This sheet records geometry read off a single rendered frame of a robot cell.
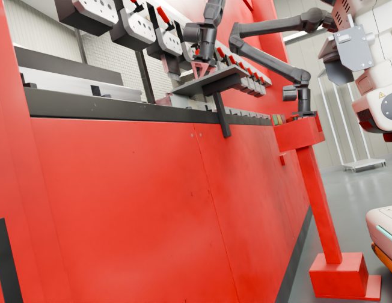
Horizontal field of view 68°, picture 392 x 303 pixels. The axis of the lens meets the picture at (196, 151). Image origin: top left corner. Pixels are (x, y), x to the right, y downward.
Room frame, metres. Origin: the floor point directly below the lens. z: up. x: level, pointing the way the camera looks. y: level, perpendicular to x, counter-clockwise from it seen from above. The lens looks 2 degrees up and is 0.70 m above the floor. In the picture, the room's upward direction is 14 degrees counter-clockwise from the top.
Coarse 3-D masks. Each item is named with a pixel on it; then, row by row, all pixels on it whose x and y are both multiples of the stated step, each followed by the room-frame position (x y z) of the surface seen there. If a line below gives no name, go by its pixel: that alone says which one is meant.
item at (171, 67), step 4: (164, 56) 1.13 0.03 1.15; (168, 56) 1.16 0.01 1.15; (164, 60) 1.13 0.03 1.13; (168, 60) 1.15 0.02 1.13; (172, 60) 1.18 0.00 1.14; (176, 60) 1.21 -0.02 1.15; (164, 64) 1.14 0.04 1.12; (168, 64) 1.14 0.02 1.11; (172, 64) 1.17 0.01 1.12; (176, 64) 1.20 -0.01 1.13; (164, 68) 1.14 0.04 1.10; (168, 68) 1.13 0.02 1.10; (172, 68) 1.16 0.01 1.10; (176, 68) 1.20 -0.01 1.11; (168, 72) 1.14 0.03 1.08; (172, 72) 1.16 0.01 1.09; (176, 72) 1.19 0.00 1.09; (168, 76) 1.14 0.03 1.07; (172, 76) 1.17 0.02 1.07; (176, 76) 1.20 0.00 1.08
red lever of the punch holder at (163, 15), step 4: (156, 8) 1.05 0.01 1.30; (160, 8) 1.04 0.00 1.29; (160, 12) 1.05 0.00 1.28; (164, 12) 1.05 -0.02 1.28; (164, 16) 1.06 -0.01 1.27; (164, 20) 1.07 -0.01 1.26; (168, 20) 1.07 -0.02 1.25; (168, 24) 1.09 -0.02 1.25; (172, 24) 1.09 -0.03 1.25; (168, 28) 1.10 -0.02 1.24; (172, 28) 1.10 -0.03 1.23
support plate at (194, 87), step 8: (216, 72) 1.01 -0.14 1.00; (224, 72) 1.01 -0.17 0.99; (232, 72) 1.03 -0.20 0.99; (240, 72) 1.06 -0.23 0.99; (200, 80) 1.04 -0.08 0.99; (208, 80) 1.06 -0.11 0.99; (216, 80) 1.08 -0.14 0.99; (176, 88) 1.08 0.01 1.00; (184, 88) 1.09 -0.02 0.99; (192, 88) 1.12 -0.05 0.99; (200, 88) 1.15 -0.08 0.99; (192, 96) 1.24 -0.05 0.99
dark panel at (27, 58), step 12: (24, 48) 1.17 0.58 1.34; (24, 60) 1.15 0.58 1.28; (36, 60) 1.20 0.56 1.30; (48, 60) 1.26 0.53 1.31; (60, 60) 1.32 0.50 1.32; (72, 60) 1.38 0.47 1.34; (60, 72) 1.30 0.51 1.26; (72, 72) 1.37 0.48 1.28; (84, 72) 1.44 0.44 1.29; (96, 72) 1.51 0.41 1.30; (108, 72) 1.60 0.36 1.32; (120, 84) 1.67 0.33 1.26
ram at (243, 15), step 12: (168, 0) 1.21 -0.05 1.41; (180, 0) 1.33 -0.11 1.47; (192, 0) 1.48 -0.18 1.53; (204, 0) 1.67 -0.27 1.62; (228, 0) 2.22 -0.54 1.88; (240, 0) 2.67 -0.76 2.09; (168, 12) 1.18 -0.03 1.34; (180, 12) 1.30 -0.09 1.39; (192, 12) 1.44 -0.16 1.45; (228, 12) 2.13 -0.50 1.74; (240, 12) 2.53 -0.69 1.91; (228, 24) 2.04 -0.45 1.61; (216, 36) 1.71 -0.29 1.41; (228, 36) 1.96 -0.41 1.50; (252, 36) 2.74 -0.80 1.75; (228, 48) 1.89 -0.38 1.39; (264, 72) 2.85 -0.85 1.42
